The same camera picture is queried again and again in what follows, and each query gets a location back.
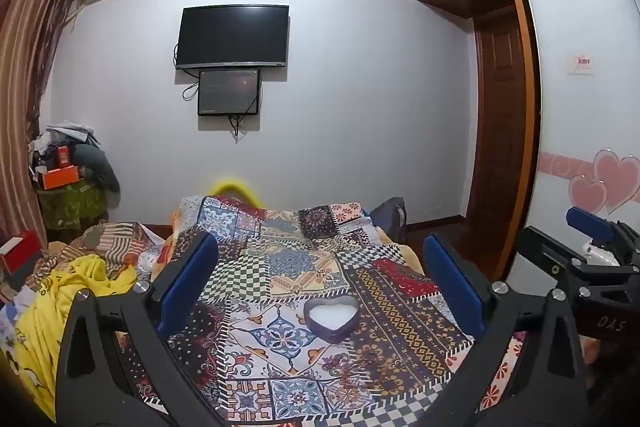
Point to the yellow cloth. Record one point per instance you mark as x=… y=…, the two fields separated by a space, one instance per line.
x=55 y=317

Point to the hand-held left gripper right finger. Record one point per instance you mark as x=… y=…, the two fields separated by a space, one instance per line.
x=452 y=282

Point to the small black wall monitor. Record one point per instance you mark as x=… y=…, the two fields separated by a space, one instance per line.
x=229 y=92

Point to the white heart-print wardrobe door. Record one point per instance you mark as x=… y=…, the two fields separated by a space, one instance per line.
x=585 y=72

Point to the yellow round object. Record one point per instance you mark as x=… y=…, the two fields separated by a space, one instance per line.
x=235 y=187

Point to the brown striped curtain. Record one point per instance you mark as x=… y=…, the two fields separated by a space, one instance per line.
x=22 y=97

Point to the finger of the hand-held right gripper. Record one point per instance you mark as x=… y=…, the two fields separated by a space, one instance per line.
x=590 y=222
x=545 y=252

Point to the heart-shaped jewelry box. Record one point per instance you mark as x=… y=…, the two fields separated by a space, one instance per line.
x=331 y=317

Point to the orange box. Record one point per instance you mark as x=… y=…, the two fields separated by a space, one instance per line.
x=60 y=177

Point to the dark blue bag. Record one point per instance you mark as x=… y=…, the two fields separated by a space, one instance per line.
x=390 y=217

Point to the patchwork printed blanket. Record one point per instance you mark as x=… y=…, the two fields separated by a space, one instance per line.
x=320 y=267

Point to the wall-mounted black television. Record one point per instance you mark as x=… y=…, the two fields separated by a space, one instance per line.
x=232 y=36

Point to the pile of clothes and clutter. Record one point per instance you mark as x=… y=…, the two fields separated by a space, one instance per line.
x=75 y=157

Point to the red box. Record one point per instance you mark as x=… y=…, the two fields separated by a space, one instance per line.
x=17 y=252

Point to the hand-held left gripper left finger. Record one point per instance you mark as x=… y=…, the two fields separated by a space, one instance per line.
x=187 y=282

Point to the striped brown cloth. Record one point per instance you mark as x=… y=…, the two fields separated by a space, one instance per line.
x=115 y=242

